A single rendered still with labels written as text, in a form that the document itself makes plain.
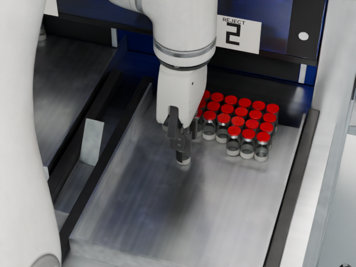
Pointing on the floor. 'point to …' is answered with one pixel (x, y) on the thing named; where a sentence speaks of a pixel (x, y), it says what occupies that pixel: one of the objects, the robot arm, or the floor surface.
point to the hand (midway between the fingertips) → (183, 133)
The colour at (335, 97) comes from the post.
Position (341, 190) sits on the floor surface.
